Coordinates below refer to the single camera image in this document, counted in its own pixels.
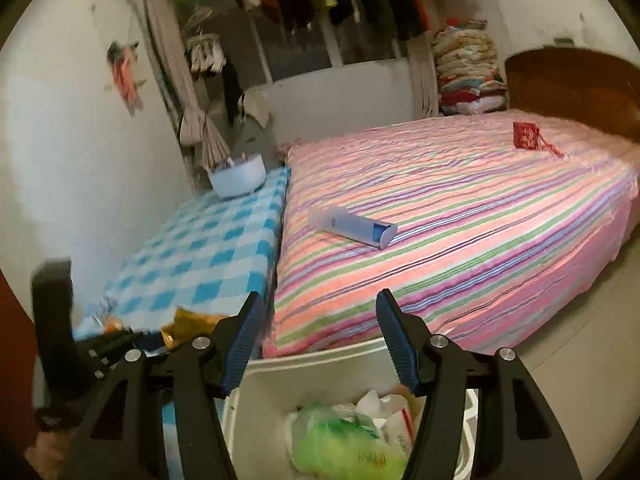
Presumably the white paper bag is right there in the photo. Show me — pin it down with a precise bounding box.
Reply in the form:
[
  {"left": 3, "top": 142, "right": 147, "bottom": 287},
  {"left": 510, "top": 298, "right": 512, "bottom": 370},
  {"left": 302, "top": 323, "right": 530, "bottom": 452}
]
[{"left": 356, "top": 390, "right": 416, "bottom": 458}]

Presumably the yellow snack wrapper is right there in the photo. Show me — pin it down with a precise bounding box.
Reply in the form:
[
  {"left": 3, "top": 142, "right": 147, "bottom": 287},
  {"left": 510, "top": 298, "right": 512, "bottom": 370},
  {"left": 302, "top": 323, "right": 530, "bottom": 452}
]
[{"left": 160, "top": 307, "right": 227, "bottom": 350}]

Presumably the green tissue pack bag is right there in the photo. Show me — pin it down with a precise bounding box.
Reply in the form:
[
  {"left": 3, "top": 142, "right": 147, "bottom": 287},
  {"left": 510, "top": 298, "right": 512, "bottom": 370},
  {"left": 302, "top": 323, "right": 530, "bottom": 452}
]
[{"left": 284, "top": 404, "right": 408, "bottom": 479}]

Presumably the white plastic trash bin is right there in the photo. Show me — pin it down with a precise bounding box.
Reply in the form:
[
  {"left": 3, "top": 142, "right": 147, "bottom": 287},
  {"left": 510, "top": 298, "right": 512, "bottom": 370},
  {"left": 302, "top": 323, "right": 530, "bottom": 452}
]
[{"left": 221, "top": 336, "right": 478, "bottom": 480}]

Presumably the silver foil wrapper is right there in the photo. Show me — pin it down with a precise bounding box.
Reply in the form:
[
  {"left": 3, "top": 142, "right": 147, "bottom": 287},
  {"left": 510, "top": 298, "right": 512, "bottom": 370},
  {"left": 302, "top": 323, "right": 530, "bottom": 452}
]
[{"left": 92, "top": 296, "right": 117, "bottom": 327}]

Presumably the blue checkered tablecloth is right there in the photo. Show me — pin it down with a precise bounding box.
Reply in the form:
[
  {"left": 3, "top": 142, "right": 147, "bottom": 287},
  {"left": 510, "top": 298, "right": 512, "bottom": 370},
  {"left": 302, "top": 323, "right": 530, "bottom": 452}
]
[{"left": 74, "top": 164, "right": 292, "bottom": 480}]

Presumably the striped pink bed sheet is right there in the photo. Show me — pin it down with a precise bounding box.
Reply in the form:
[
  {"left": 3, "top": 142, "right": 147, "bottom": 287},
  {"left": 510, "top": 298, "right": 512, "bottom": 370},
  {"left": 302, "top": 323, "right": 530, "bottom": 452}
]
[{"left": 262, "top": 110, "right": 639, "bottom": 358}]

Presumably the white round bowl container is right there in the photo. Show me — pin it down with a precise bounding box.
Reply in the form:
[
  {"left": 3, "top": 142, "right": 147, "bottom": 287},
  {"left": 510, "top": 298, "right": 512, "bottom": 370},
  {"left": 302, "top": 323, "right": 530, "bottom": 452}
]
[{"left": 208, "top": 154, "right": 267, "bottom": 200}]

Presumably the beige tied curtain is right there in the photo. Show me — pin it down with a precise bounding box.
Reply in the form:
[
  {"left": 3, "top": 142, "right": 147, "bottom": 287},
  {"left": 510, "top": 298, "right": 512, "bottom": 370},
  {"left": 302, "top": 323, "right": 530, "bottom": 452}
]
[{"left": 144, "top": 0, "right": 230, "bottom": 171}]

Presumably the white blue long box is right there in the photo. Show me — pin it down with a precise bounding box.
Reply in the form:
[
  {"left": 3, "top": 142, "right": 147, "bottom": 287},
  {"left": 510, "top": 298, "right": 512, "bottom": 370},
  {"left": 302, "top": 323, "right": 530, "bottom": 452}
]
[{"left": 308, "top": 206, "right": 398, "bottom": 249}]

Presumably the red pouch with tassel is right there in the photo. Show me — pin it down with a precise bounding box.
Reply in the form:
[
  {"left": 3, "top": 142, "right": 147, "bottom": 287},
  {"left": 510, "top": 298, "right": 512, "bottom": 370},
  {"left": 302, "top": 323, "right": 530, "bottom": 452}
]
[{"left": 512, "top": 122, "right": 564, "bottom": 158}]

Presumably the round sock drying hanger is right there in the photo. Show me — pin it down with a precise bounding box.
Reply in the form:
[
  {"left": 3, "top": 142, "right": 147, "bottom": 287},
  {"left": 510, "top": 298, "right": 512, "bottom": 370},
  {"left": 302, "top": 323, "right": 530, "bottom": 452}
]
[{"left": 186, "top": 34, "right": 227, "bottom": 75}]

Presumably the dark wooden headboard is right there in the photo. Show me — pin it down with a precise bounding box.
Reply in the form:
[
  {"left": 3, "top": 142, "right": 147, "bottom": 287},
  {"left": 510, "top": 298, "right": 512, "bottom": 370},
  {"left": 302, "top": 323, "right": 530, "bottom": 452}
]
[{"left": 504, "top": 47, "right": 640, "bottom": 143}]

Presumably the stack of folded quilts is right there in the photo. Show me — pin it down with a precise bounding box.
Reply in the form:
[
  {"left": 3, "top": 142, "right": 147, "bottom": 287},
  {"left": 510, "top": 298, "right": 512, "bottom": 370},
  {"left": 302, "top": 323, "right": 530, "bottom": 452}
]
[{"left": 432, "top": 18, "right": 506, "bottom": 116}]

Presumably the right beige curtain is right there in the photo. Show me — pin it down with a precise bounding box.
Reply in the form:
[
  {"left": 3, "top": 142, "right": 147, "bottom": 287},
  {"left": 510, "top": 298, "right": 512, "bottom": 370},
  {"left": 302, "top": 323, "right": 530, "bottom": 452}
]
[{"left": 407, "top": 32, "right": 439, "bottom": 119}]

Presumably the pink cloth on wall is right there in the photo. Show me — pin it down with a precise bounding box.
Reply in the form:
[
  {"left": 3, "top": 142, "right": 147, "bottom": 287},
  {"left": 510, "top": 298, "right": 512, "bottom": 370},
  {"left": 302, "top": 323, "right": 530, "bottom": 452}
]
[{"left": 106, "top": 41, "right": 145, "bottom": 116}]

